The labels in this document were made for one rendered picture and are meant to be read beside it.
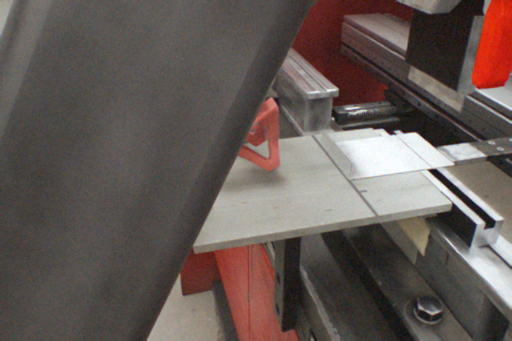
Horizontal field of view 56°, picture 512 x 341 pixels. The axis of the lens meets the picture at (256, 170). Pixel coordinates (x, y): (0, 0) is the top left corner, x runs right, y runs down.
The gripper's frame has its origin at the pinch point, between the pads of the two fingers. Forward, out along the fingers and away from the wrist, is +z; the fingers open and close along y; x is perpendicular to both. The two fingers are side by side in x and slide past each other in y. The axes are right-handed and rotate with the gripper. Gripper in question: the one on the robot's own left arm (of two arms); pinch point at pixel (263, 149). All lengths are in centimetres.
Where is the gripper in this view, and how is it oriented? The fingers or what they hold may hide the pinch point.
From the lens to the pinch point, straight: 51.7
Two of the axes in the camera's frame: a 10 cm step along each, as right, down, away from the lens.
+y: -2.5, -5.1, 8.2
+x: -8.5, 5.2, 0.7
